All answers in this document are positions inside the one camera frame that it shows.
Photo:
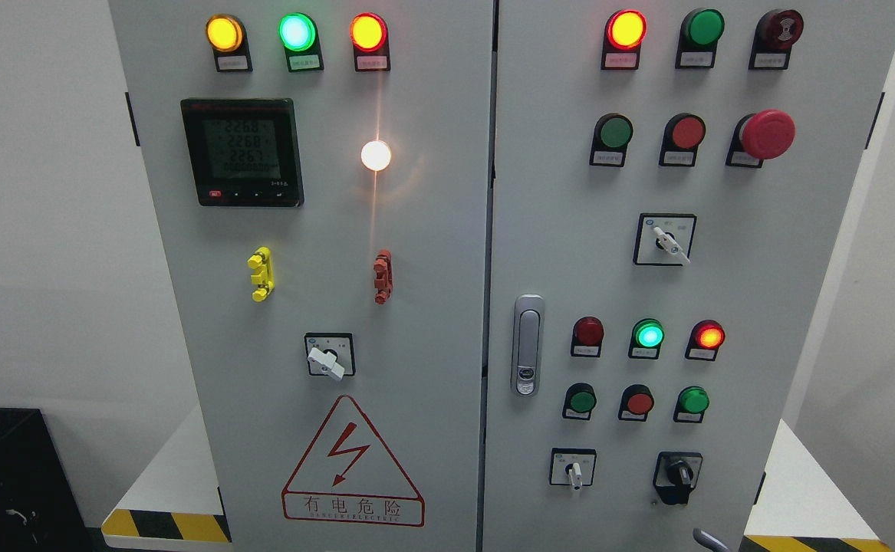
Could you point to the black rotary knob switch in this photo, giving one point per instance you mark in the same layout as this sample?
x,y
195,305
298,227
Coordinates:
x,y
675,476

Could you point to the red terminal connector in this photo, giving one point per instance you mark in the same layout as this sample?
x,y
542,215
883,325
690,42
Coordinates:
x,y
383,276

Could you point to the white lit indicator light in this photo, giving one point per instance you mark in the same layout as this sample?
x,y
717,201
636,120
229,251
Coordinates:
x,y
376,155

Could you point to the dark red indicator light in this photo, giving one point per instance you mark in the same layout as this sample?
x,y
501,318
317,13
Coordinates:
x,y
587,338

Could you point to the grey left cabinet door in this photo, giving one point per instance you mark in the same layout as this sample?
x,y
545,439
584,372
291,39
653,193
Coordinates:
x,y
418,356

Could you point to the grey cabinet door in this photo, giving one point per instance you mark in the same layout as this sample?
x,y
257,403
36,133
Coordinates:
x,y
565,230
418,356

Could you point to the green push button lower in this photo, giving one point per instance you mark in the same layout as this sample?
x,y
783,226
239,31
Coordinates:
x,y
580,401

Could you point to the green push button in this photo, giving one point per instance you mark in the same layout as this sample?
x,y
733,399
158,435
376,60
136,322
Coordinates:
x,y
610,139
580,401

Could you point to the yellow terminal connector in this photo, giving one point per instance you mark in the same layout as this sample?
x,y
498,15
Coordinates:
x,y
262,278

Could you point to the green lit indicator middle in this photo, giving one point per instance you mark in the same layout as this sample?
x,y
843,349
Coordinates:
x,y
646,339

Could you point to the green push button upper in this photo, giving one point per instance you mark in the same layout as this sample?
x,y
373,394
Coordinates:
x,y
610,139

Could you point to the red electrical warning sticker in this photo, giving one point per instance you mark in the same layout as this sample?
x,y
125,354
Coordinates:
x,y
348,474

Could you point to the red push button lower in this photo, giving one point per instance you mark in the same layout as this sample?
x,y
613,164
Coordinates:
x,y
636,402

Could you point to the red push button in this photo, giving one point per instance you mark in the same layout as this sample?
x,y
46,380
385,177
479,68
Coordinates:
x,y
636,402
681,136

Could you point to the black digital power meter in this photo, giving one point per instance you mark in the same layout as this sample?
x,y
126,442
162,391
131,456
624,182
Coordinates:
x,y
244,152

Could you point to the grey right cabinet door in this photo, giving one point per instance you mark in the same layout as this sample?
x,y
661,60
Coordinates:
x,y
565,230

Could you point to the red-orange indicator light left door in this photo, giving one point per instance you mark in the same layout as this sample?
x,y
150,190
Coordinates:
x,y
370,41

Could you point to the red indicator right middle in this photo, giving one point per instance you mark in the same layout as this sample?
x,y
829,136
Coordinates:
x,y
705,339

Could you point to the green illuminated button lower right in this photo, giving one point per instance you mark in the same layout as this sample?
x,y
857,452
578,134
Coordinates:
x,y
691,406

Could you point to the red push button upper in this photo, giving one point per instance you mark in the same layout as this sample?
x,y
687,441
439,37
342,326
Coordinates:
x,y
681,136

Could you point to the green lit indicator light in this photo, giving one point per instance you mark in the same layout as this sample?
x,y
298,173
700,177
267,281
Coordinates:
x,y
299,35

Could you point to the red lit indicator top right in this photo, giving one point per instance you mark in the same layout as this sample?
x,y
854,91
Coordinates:
x,y
624,31

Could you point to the yellow indicator light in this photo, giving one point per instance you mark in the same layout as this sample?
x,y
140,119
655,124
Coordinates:
x,y
229,41

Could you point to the red emergency stop mushroom button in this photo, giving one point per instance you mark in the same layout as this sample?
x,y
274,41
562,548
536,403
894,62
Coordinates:
x,y
760,136

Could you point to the green indicator top right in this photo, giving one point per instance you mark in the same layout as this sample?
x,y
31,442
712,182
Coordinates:
x,y
699,35

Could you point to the white platform with hazard stripes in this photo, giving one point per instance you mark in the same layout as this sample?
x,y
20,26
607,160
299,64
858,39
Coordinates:
x,y
174,505

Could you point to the dark red buzzer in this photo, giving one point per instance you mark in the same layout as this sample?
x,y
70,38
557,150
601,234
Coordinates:
x,y
775,35

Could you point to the black box lower left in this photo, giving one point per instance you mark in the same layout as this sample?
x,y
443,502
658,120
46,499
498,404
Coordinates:
x,y
37,508

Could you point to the silver door lock handle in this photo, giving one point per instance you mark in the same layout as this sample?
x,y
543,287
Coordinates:
x,y
526,344

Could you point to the white selector switch left door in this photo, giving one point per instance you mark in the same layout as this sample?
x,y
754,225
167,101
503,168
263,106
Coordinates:
x,y
330,354

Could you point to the white selector switch upper right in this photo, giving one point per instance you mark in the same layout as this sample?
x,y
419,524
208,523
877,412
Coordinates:
x,y
664,239

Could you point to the white selector switch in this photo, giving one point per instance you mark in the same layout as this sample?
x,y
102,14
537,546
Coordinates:
x,y
573,467
664,239

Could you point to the white selector switch lower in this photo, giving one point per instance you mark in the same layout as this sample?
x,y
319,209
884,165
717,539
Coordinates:
x,y
573,467

